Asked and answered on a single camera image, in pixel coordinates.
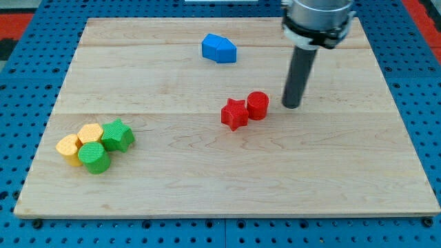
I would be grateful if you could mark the blue cube block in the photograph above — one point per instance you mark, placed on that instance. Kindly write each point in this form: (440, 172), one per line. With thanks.
(209, 46)

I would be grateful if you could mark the red star block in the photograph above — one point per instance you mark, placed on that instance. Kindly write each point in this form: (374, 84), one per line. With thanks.
(234, 114)

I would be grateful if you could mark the red cylinder block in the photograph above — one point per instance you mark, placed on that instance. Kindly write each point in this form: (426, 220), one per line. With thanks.
(257, 105)

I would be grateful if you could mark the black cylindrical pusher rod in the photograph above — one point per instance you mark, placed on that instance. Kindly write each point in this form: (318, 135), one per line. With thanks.
(297, 77)

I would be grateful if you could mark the blue pentagon block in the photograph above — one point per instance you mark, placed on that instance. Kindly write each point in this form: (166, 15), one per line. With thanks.
(226, 52)

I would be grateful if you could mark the yellow heart block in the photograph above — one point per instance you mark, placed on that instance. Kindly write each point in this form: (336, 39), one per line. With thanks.
(68, 147)

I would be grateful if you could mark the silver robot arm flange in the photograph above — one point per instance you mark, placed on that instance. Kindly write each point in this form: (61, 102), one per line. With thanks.
(312, 24)

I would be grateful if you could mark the wooden board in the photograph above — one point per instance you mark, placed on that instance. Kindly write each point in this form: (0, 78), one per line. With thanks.
(344, 153)

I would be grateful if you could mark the green cylinder block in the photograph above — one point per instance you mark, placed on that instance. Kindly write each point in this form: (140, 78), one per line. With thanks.
(95, 158)

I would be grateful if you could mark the yellow hexagon block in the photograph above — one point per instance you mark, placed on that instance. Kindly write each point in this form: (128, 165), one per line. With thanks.
(90, 133)

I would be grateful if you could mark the green star block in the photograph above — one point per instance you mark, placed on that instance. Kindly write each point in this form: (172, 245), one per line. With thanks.
(117, 136)

